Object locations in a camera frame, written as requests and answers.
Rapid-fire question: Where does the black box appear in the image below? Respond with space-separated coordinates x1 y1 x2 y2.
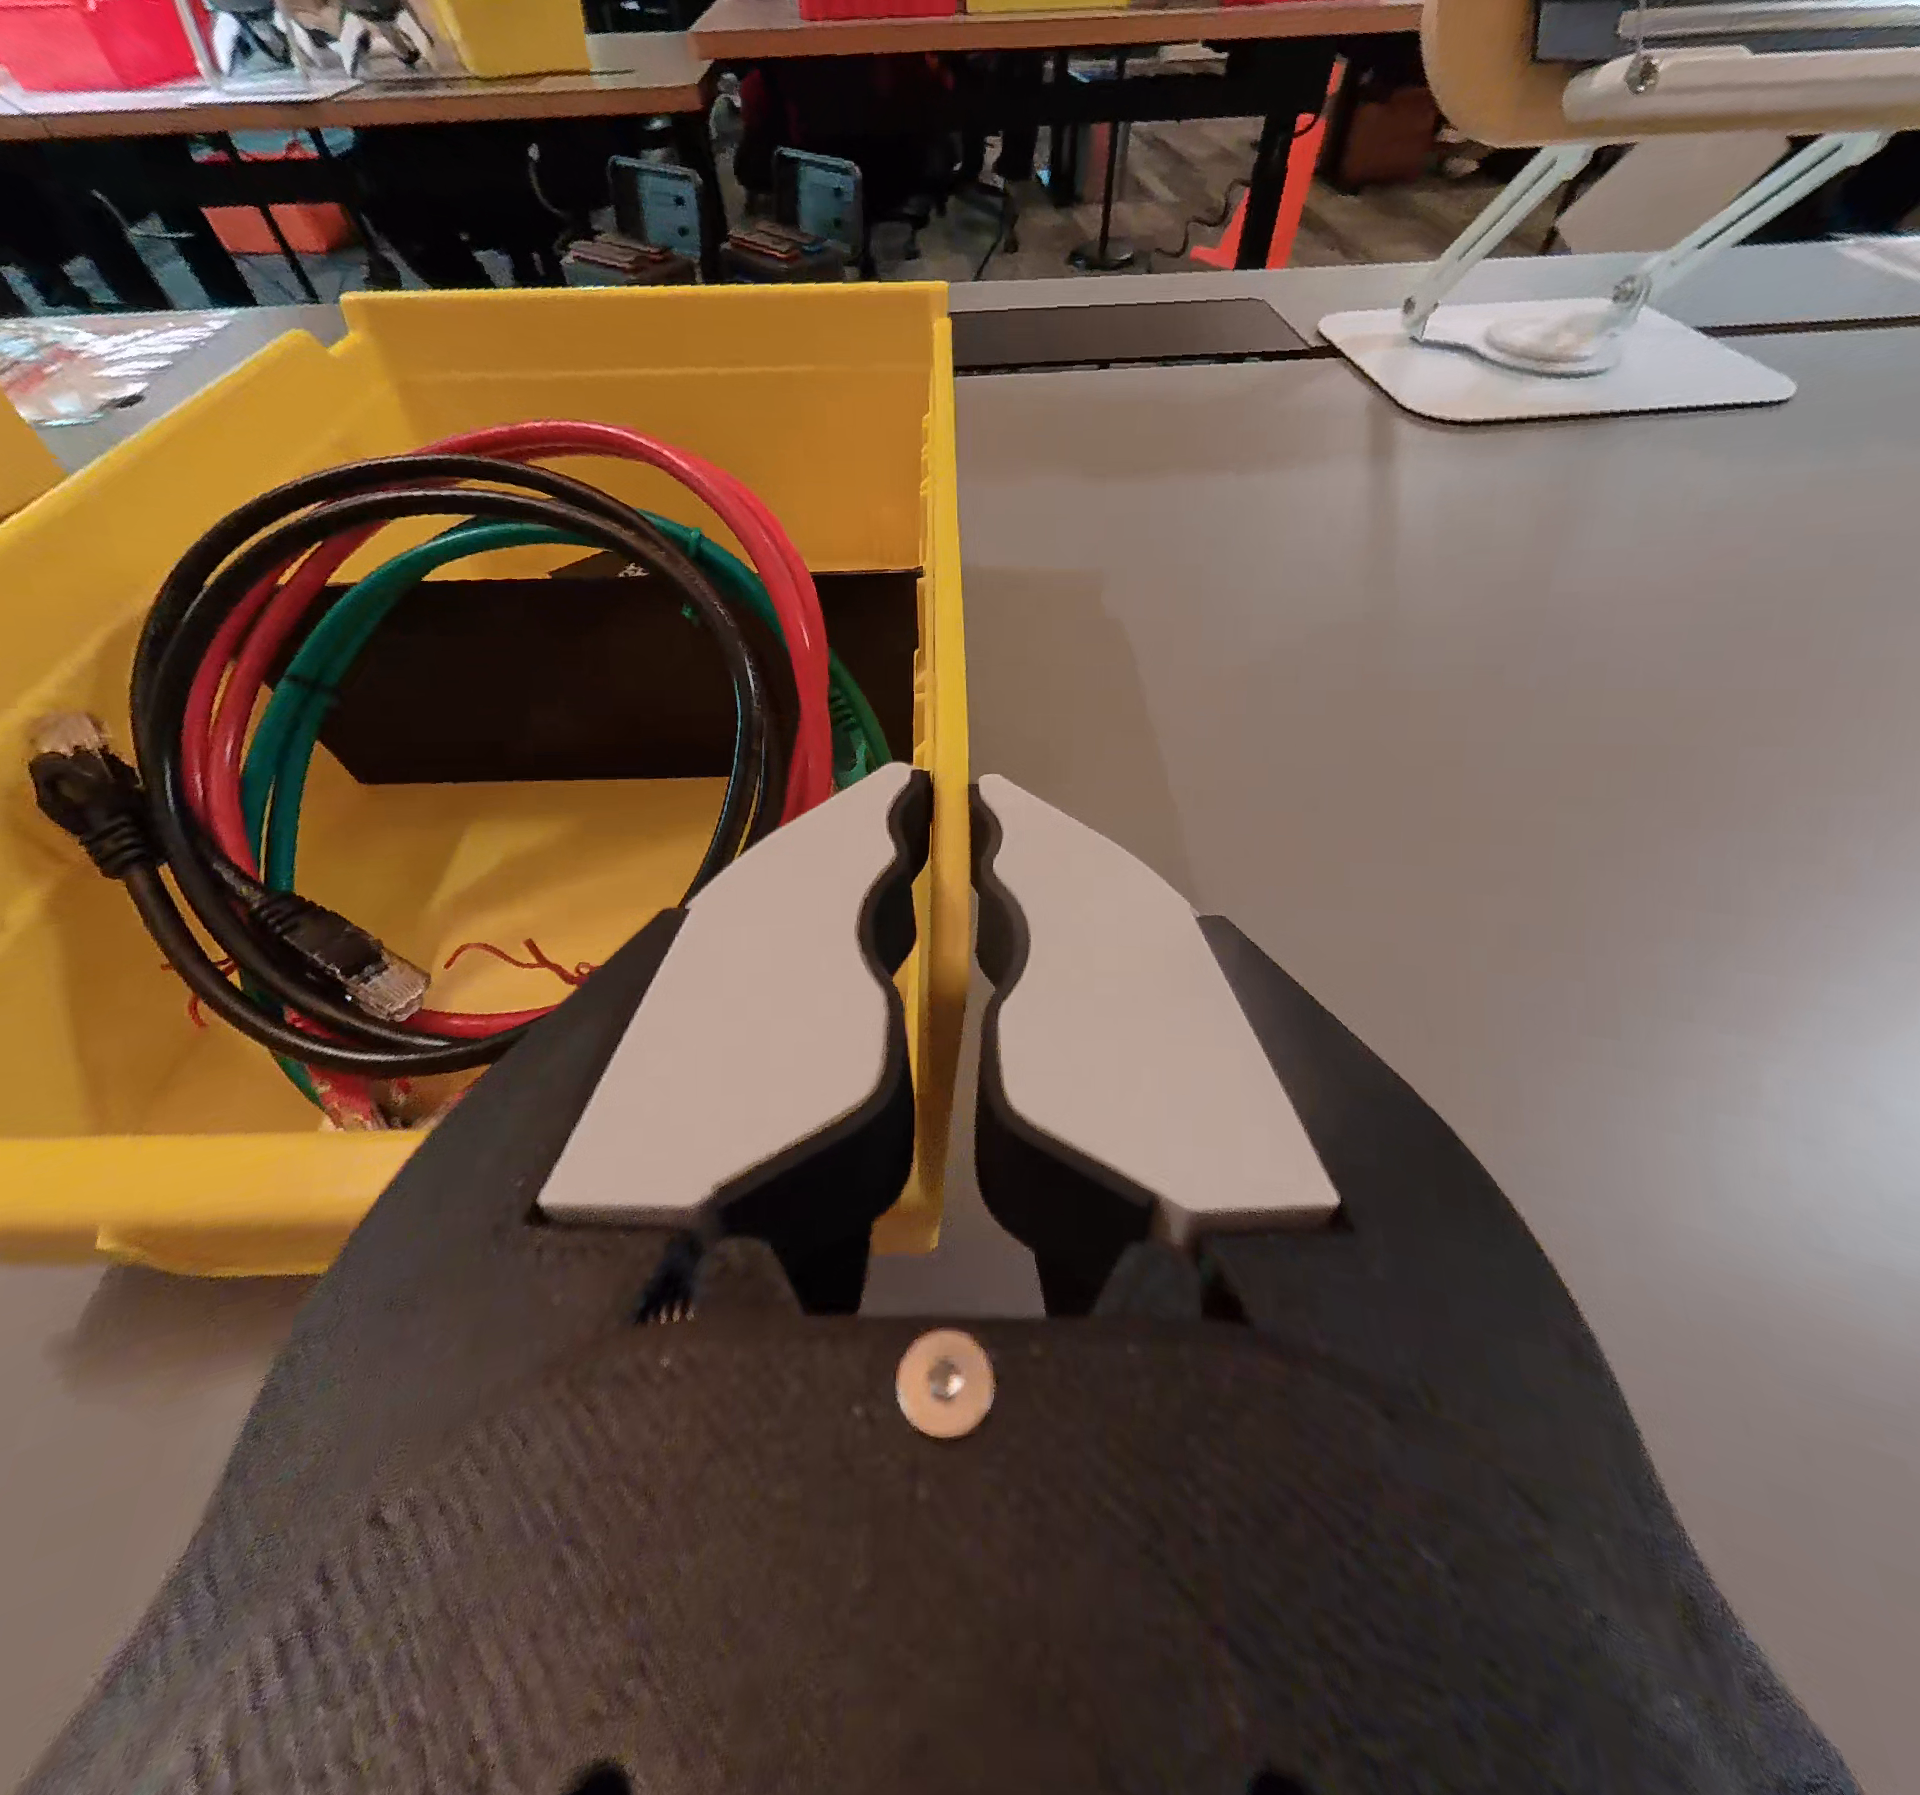
314 551 921 789

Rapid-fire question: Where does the red ethernet cable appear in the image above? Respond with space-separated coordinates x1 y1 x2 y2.
177 423 836 1138

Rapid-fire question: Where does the black ethernet cable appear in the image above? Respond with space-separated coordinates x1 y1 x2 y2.
27 457 782 1080

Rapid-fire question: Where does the wooden table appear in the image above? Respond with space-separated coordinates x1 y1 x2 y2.
0 29 719 303
687 0 1427 274

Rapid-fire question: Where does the orange crate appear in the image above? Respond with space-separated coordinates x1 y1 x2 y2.
195 144 360 255

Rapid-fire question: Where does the white monitor stand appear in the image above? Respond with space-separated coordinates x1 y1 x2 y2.
1317 43 1920 426

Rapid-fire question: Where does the green ethernet cable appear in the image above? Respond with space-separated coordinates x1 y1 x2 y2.
237 513 896 1121

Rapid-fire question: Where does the clear plastic bag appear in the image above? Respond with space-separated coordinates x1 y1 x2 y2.
0 321 156 435

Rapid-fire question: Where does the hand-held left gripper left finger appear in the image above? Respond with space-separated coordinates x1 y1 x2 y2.
537 760 936 1315

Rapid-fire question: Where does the orange cone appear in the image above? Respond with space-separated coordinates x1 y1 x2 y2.
1192 61 1348 273

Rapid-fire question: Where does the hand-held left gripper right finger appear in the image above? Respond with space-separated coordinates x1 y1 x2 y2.
968 775 1344 1320

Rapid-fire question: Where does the black desk cable cover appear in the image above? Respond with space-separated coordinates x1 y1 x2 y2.
948 298 1337 376

